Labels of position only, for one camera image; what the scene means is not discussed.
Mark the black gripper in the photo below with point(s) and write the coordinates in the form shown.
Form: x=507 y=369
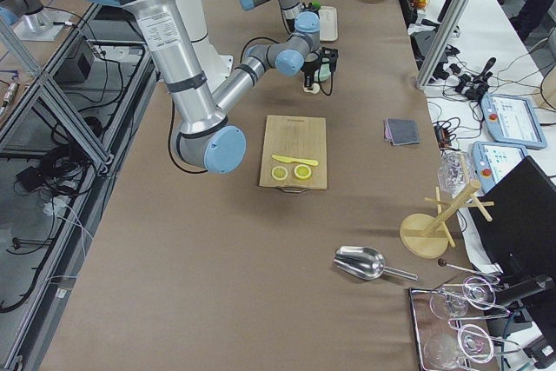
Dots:
x=308 y=68

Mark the light green bowl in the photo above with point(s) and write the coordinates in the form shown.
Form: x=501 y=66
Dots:
x=323 y=73

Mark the beige rabbit tray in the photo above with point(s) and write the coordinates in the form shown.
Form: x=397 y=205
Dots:
x=328 y=24

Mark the wooden cutting board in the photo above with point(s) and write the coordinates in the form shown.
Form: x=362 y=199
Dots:
x=295 y=136

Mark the yellow plastic knife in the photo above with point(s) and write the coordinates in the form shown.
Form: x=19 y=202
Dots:
x=289 y=159

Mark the lemon slice far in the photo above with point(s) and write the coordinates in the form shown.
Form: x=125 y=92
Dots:
x=279 y=173

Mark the grey folded cloth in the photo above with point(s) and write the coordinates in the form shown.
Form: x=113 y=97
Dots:
x=401 y=131

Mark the metal scoop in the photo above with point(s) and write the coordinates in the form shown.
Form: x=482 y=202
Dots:
x=367 y=263

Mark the wooden mug tree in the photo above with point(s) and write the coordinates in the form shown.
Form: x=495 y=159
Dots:
x=428 y=237

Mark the teach pendant near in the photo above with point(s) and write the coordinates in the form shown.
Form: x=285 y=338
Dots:
x=494 y=160

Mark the teach pendant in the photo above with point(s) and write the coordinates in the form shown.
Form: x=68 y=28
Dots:
x=494 y=160
x=512 y=119

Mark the teach pendant far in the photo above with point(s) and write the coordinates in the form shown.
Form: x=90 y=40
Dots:
x=512 y=119

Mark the black monitor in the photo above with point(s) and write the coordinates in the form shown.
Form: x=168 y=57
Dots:
x=521 y=236

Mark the lemon half near handle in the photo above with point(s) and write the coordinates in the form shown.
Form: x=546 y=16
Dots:
x=303 y=171

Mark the aluminium frame post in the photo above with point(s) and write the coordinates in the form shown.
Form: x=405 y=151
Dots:
x=447 y=26

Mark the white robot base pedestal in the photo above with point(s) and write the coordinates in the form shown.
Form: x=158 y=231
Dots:
x=216 y=67

